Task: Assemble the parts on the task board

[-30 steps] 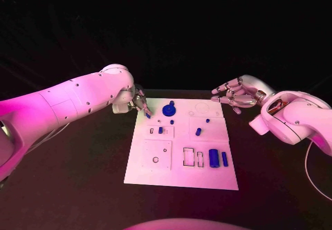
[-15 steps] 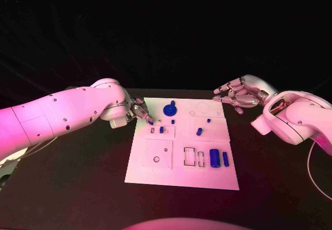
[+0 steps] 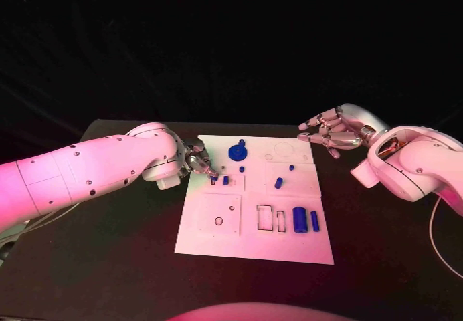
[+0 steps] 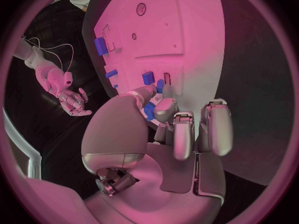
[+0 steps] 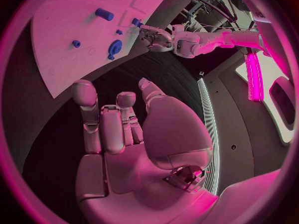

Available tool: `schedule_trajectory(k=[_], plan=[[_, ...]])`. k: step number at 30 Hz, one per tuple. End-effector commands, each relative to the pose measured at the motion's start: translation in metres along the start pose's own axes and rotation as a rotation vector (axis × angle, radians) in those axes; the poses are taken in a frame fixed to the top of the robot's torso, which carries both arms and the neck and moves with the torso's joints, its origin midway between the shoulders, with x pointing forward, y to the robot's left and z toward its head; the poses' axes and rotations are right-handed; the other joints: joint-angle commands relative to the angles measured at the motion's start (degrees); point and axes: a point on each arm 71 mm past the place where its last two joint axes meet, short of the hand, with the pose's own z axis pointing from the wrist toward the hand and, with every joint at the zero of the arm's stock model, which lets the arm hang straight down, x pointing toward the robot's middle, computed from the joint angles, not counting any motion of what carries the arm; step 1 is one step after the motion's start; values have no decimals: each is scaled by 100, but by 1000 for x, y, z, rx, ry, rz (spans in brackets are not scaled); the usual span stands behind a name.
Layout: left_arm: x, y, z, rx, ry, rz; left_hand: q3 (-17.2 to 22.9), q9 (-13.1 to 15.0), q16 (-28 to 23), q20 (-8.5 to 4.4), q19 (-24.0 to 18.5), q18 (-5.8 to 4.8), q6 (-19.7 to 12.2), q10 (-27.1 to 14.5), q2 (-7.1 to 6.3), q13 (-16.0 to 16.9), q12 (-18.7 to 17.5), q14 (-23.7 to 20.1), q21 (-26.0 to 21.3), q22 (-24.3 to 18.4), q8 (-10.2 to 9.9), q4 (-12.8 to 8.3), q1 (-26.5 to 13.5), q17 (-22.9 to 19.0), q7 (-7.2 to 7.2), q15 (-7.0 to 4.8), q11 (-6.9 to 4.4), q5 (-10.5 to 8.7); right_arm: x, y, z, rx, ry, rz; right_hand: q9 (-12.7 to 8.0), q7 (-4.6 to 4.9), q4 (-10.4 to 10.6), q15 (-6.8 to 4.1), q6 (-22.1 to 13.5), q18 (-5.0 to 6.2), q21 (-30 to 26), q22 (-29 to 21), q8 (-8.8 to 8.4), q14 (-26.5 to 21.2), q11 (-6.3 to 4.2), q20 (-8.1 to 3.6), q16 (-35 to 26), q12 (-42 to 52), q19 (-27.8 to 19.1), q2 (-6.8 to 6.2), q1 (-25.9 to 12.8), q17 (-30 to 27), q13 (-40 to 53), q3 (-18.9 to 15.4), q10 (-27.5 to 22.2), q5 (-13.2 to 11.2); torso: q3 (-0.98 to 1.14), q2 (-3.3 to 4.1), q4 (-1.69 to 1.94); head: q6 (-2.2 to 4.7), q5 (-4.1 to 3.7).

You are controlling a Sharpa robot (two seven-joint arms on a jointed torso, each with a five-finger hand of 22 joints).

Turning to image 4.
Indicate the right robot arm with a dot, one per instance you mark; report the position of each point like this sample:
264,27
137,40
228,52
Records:
44,72

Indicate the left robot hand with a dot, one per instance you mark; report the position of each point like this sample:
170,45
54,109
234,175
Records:
149,181

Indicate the blue square block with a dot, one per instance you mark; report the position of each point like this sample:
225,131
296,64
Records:
148,78

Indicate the blue gear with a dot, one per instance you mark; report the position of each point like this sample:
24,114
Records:
148,112

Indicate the large blue block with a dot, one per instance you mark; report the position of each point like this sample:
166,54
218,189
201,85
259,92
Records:
100,46

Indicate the blue cylinder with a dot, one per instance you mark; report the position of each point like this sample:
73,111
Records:
111,74

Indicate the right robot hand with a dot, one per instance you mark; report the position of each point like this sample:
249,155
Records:
73,102

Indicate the white task board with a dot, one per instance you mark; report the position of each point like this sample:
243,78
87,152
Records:
158,41

